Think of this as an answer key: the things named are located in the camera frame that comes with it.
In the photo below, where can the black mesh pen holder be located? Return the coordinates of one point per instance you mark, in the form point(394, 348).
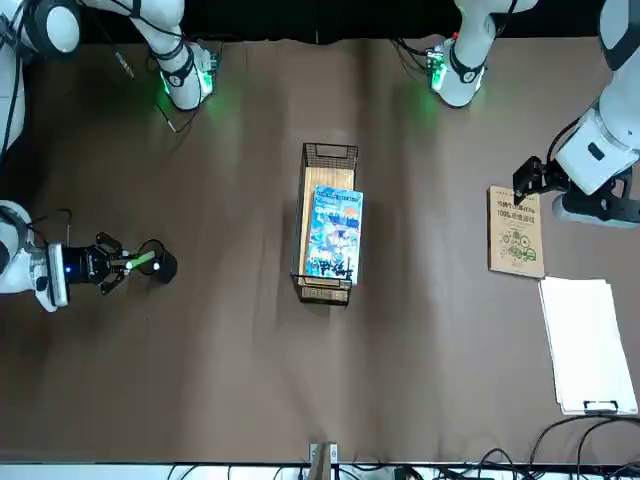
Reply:
point(167, 272)

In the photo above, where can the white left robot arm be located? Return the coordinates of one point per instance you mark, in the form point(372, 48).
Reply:
point(600, 150)

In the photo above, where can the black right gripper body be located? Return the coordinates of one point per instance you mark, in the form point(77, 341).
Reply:
point(82, 266)

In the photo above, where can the green marker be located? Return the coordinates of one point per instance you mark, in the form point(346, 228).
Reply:
point(140, 261)

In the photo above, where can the aluminium profile post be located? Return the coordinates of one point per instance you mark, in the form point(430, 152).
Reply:
point(322, 457)

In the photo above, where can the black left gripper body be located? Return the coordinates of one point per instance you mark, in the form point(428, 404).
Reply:
point(554, 176)

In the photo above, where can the clipboard with white paper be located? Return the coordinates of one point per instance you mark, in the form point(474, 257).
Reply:
point(585, 345)

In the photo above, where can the brown cover book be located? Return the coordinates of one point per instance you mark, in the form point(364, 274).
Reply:
point(516, 235)

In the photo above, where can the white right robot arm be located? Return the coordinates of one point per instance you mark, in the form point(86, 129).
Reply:
point(180, 75)

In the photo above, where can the blue illustrated book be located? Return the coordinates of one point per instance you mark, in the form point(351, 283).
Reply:
point(335, 235)

